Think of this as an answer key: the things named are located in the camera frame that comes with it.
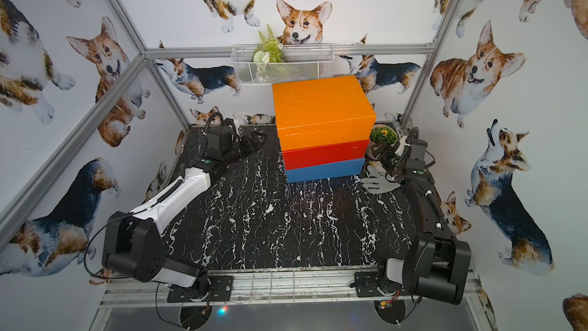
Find red shoebox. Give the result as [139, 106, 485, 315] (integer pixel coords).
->
[282, 139, 369, 170]

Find orange shoebox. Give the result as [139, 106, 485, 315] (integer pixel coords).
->
[273, 76, 376, 151]

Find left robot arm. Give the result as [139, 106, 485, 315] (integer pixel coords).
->
[101, 113, 266, 297]

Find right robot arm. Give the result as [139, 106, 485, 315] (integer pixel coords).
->
[377, 128, 472, 305]

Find potted green plant with flower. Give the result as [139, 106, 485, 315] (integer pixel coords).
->
[366, 124, 400, 160]

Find grey work glove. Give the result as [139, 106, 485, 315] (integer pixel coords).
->
[360, 165, 401, 195]

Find blue shoebox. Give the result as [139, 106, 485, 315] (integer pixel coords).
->
[286, 158, 365, 183]

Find artificial fern with white flower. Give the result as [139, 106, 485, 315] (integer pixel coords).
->
[253, 25, 285, 81]

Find white wire mesh basket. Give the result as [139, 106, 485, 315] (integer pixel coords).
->
[231, 44, 335, 85]

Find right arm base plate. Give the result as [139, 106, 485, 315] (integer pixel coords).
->
[349, 271, 390, 298]

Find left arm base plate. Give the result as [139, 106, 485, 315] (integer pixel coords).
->
[167, 276, 234, 303]

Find aluminium front rail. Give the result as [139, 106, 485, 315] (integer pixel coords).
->
[100, 264, 481, 309]

